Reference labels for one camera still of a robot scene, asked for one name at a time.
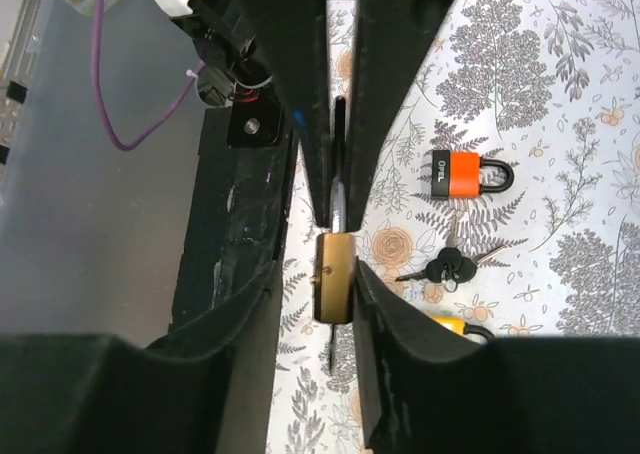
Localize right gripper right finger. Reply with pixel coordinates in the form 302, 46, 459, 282
353, 263, 639, 453

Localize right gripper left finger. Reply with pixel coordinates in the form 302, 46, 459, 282
1, 261, 282, 453

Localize yellow padlock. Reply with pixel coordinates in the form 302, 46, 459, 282
430, 316, 495, 344

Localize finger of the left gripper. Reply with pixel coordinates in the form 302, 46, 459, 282
345, 0, 455, 232
238, 0, 331, 227

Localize orange padlock keys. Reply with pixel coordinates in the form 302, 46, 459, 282
395, 241, 506, 292

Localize small brass padlock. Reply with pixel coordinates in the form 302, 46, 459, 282
313, 96, 356, 325

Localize aluminium frame rail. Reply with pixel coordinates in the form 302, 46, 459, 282
1, 0, 52, 169

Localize orange padlock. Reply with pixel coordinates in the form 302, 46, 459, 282
430, 150, 515, 200

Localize black base frame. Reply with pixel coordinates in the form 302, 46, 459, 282
169, 107, 298, 331

